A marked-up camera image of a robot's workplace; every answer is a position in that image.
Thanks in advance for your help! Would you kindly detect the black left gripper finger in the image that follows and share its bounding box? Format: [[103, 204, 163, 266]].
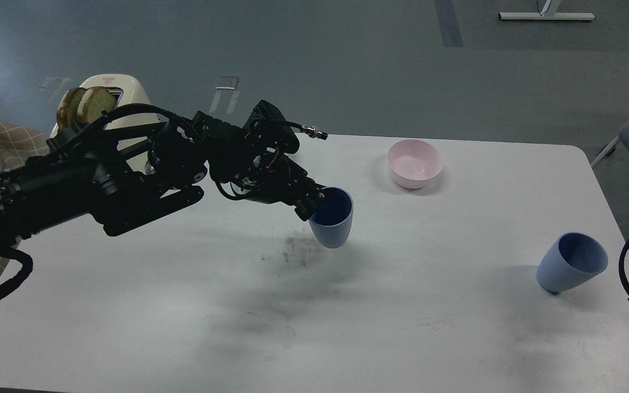
[[294, 187, 328, 221]]

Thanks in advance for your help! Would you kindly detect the cream toaster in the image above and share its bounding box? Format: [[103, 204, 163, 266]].
[[50, 74, 160, 172]]

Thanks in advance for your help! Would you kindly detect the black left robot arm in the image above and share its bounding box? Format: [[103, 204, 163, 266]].
[[0, 100, 328, 301]]

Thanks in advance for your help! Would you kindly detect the toast slice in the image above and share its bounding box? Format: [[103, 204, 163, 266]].
[[56, 86, 117, 130]]

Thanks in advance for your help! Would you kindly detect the blue cup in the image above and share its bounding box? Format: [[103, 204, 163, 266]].
[[308, 187, 354, 249], [535, 232, 609, 294]]

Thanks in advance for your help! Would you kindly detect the pink bowl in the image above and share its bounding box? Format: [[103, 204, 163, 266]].
[[386, 139, 444, 190]]

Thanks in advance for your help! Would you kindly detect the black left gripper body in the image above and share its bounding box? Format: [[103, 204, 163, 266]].
[[222, 154, 321, 206]]

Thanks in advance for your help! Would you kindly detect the white table leg base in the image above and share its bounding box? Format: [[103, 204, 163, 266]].
[[497, 1, 596, 22]]

